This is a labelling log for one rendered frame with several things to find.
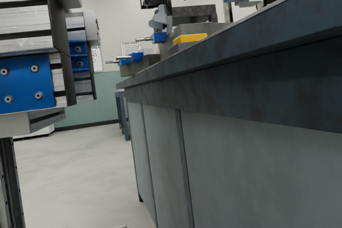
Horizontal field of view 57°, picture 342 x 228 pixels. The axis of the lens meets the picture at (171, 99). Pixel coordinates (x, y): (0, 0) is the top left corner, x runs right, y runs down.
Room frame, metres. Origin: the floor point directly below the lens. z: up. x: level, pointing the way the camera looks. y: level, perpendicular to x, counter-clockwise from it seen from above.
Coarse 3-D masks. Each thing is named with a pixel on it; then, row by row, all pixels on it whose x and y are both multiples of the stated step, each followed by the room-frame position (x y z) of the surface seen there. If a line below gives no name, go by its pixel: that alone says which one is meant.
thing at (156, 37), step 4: (164, 28) 0.99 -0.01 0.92; (160, 32) 0.98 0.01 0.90; (164, 32) 0.98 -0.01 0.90; (172, 32) 0.98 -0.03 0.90; (152, 36) 0.99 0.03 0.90; (156, 36) 0.97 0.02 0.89; (160, 36) 0.97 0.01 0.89; (164, 36) 0.98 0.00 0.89; (136, 40) 0.97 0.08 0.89; (140, 40) 0.98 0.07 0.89; (144, 40) 0.98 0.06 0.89; (148, 40) 0.98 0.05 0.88; (152, 40) 0.99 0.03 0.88; (156, 40) 0.97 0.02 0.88; (160, 40) 0.97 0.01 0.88; (164, 40) 0.98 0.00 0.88
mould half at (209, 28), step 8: (184, 24) 0.82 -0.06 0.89; (192, 24) 0.82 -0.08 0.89; (200, 24) 0.83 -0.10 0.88; (208, 24) 0.83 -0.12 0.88; (216, 24) 0.84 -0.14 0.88; (224, 24) 0.84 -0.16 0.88; (176, 32) 0.85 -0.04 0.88; (184, 32) 0.82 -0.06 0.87; (192, 32) 0.82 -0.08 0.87; (200, 32) 0.83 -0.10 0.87; (208, 32) 0.83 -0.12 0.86; (168, 40) 0.93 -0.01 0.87; (160, 48) 1.05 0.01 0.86; (160, 56) 1.06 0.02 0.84
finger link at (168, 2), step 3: (165, 0) 0.96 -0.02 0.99; (168, 0) 0.95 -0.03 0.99; (165, 3) 0.96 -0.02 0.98; (168, 3) 0.96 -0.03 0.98; (171, 3) 0.95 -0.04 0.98; (168, 6) 0.95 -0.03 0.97; (171, 6) 0.95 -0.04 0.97; (168, 9) 0.96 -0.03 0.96; (171, 9) 0.96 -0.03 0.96; (168, 12) 0.96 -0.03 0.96; (171, 12) 0.96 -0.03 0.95; (168, 15) 0.96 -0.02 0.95
